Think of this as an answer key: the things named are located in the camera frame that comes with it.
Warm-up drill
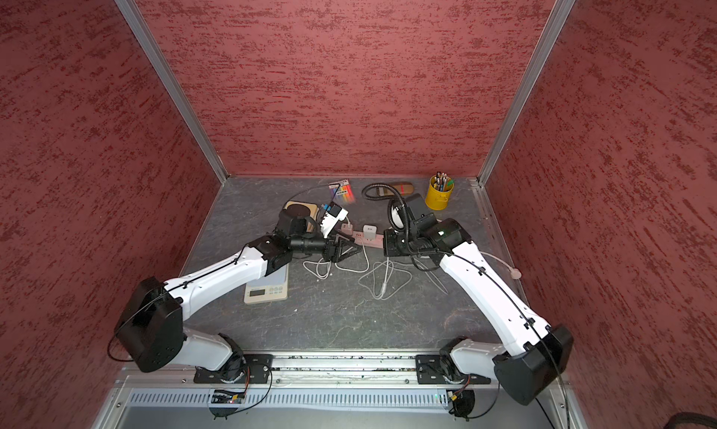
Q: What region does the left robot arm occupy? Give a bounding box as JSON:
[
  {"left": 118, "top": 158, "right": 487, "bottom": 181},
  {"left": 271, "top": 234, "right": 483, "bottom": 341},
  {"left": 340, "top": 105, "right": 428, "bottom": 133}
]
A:
[{"left": 114, "top": 202, "right": 360, "bottom": 383}]

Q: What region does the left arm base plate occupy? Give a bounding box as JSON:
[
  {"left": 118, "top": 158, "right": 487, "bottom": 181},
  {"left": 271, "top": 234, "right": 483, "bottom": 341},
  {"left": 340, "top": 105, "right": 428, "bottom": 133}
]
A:
[{"left": 193, "top": 354, "right": 274, "bottom": 386}]

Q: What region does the blue top electronic scale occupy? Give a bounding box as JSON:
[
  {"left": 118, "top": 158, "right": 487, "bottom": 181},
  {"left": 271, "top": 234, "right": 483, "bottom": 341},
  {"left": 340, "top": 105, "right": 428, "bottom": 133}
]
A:
[{"left": 244, "top": 266, "right": 289, "bottom": 305}]

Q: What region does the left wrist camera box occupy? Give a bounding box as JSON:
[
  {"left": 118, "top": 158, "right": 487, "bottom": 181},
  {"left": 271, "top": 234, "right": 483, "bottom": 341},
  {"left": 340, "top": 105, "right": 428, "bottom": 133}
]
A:
[{"left": 319, "top": 201, "right": 348, "bottom": 239}]

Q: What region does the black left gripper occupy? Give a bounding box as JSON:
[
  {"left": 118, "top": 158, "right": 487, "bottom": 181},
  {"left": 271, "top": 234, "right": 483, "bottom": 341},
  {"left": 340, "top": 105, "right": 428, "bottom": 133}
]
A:
[{"left": 291, "top": 227, "right": 362, "bottom": 264}]

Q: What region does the rainbow marker pack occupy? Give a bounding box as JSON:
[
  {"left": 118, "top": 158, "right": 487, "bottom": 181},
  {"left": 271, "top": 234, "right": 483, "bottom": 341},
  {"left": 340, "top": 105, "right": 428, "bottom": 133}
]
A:
[{"left": 329, "top": 179, "right": 356, "bottom": 206}]

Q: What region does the aluminium corner post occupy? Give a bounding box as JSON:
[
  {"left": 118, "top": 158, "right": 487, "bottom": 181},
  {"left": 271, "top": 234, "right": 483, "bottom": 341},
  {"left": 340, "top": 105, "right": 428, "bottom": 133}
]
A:
[
  {"left": 113, "top": 0, "right": 230, "bottom": 186},
  {"left": 477, "top": 0, "right": 577, "bottom": 188}
]

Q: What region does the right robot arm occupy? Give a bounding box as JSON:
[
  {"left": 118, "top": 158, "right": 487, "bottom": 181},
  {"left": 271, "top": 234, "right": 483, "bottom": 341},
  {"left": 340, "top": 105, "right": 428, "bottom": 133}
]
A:
[{"left": 384, "top": 194, "right": 574, "bottom": 406}]

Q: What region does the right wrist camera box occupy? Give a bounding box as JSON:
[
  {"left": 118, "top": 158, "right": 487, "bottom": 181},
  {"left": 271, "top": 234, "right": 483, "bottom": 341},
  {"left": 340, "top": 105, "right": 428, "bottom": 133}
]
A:
[{"left": 388, "top": 201, "right": 404, "bottom": 230}]

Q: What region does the aluminium corner post left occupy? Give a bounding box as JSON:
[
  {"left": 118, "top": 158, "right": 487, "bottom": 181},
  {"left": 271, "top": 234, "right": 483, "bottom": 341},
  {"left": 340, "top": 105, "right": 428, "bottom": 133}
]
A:
[{"left": 113, "top": 0, "right": 230, "bottom": 186}]

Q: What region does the plaid pencil case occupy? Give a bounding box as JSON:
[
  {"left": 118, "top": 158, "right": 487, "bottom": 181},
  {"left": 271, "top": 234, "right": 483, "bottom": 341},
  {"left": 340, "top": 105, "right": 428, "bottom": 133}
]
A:
[{"left": 376, "top": 183, "right": 416, "bottom": 198}]

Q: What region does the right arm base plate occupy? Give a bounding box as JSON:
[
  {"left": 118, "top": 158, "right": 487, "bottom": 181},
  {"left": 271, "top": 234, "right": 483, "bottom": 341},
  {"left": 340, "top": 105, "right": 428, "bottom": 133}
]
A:
[{"left": 415, "top": 354, "right": 494, "bottom": 386}]

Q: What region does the white usb cable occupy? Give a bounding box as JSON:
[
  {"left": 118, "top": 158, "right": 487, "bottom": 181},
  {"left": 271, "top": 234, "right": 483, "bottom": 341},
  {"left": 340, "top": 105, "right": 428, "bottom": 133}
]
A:
[
  {"left": 301, "top": 215, "right": 371, "bottom": 281},
  {"left": 357, "top": 257, "right": 449, "bottom": 302}
]

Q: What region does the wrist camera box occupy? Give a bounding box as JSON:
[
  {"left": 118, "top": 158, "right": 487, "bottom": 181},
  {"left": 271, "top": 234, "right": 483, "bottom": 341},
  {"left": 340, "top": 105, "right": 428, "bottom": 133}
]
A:
[
  {"left": 388, "top": 201, "right": 404, "bottom": 230},
  {"left": 319, "top": 201, "right": 348, "bottom": 239}
]

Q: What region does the aluminium corner post right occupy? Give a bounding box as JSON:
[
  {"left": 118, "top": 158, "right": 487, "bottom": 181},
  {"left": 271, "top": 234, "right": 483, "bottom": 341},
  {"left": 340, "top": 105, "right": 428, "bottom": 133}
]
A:
[{"left": 477, "top": 0, "right": 577, "bottom": 188}]

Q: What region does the pink power strip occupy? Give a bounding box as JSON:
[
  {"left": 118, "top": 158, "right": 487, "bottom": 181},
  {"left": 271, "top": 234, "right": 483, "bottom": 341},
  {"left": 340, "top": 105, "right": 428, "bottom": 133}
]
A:
[{"left": 345, "top": 232, "right": 384, "bottom": 249}]

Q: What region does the white square charger block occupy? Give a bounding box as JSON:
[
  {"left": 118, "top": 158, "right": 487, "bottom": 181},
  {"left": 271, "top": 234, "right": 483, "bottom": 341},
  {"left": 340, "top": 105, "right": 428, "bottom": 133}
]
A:
[{"left": 362, "top": 225, "right": 377, "bottom": 240}]

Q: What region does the yellow pen holder cup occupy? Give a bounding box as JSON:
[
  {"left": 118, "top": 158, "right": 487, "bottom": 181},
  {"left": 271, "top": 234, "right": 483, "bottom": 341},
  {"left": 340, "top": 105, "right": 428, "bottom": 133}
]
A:
[{"left": 425, "top": 171, "right": 455, "bottom": 211}]

